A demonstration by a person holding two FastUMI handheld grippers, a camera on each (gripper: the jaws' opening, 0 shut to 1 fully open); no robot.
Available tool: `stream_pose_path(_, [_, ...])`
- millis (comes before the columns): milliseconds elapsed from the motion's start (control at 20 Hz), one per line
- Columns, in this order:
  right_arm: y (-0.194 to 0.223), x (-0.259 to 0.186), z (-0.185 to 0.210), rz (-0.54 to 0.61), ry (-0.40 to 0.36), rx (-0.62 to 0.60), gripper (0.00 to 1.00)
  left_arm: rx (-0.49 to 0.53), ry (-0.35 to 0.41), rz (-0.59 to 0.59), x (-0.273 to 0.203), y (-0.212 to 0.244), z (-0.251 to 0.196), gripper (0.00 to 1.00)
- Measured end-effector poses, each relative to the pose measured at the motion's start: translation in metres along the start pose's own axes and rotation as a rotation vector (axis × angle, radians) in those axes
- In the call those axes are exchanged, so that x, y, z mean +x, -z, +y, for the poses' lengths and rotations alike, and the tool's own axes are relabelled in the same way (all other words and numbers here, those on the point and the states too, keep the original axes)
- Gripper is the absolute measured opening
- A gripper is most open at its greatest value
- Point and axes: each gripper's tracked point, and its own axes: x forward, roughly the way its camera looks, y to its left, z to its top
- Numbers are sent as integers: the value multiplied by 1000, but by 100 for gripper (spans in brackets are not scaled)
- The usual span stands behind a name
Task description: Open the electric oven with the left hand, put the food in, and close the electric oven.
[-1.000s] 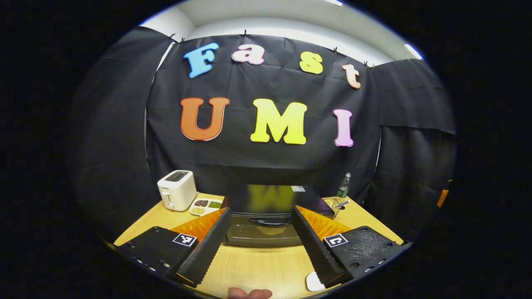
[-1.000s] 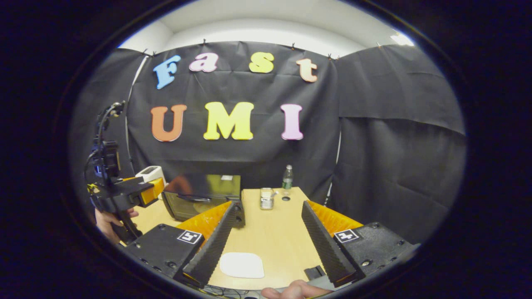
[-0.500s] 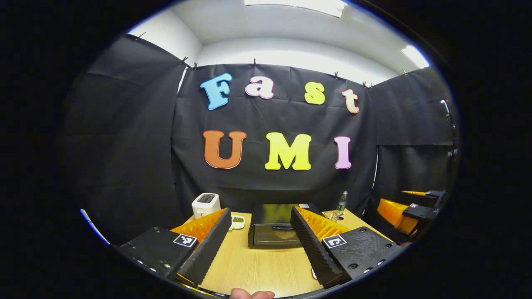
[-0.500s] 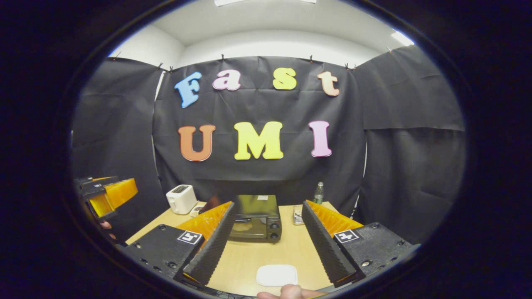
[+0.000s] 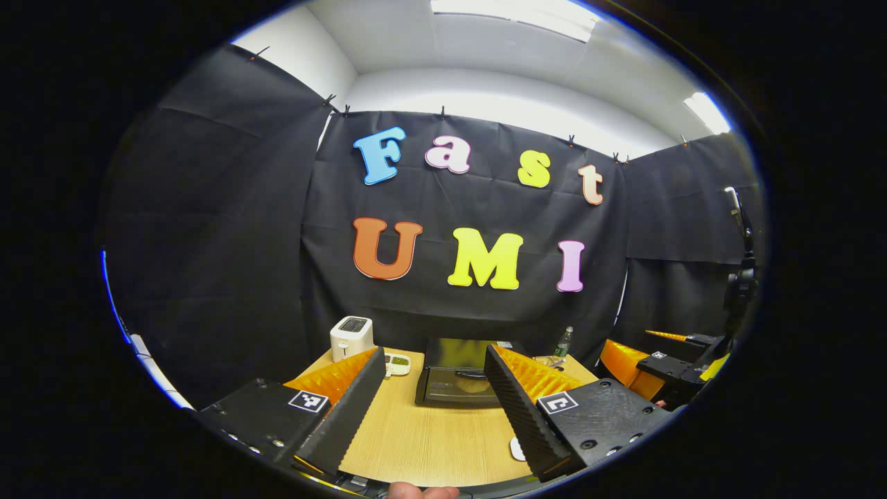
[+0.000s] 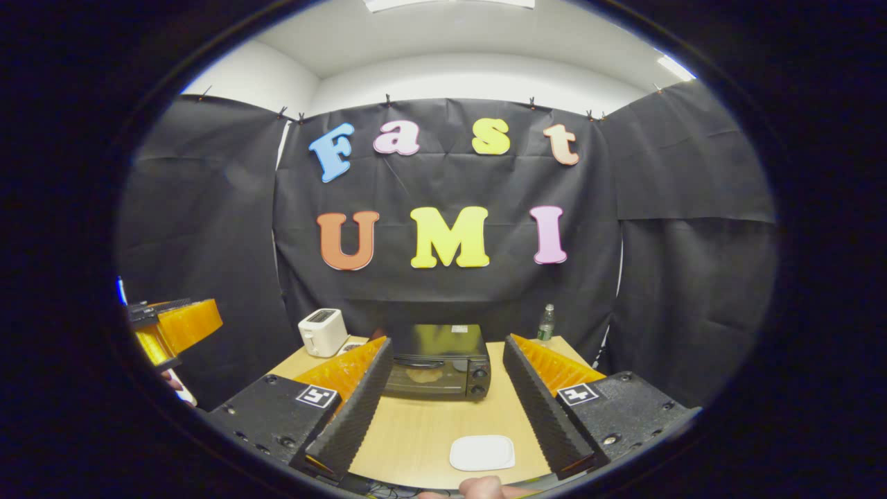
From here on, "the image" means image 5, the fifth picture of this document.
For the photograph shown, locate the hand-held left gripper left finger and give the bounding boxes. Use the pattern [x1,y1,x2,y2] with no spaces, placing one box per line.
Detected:
[196,346,387,479]

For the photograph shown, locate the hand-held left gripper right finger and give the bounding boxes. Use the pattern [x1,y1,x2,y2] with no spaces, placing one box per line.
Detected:
[483,344,674,484]

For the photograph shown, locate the black electric oven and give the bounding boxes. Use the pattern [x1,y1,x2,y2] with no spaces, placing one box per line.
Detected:
[414,338,517,407]

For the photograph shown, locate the white toaster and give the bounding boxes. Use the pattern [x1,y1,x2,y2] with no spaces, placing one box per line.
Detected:
[329,315,376,363]

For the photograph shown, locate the small ceiling light panel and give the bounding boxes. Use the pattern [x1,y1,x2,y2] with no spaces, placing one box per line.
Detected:
[683,91,733,136]

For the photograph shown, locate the large ceiling light panel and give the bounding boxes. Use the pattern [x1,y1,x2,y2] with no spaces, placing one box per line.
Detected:
[430,0,600,42]

